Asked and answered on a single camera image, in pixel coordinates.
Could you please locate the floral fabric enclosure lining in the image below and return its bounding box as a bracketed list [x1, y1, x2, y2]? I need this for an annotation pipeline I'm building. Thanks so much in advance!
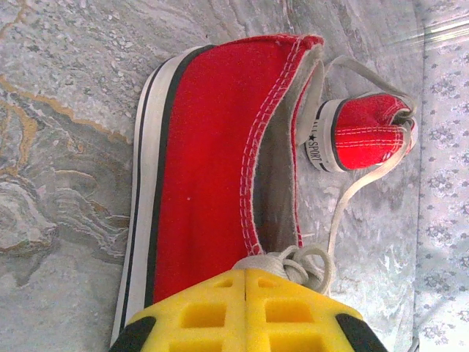
[413, 0, 469, 352]

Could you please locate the red canvas sneaker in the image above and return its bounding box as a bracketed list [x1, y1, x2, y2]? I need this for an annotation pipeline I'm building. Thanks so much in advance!
[298, 93, 418, 173]
[109, 32, 327, 345]

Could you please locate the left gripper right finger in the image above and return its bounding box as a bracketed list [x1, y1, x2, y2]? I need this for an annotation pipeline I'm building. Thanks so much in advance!
[244, 268, 390, 352]

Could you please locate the white shoelace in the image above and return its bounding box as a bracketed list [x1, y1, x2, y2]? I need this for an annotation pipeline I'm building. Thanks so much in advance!
[234, 244, 336, 298]
[322, 54, 418, 257]

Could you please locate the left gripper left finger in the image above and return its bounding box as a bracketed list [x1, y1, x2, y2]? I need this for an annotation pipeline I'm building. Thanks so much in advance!
[108, 268, 246, 352]

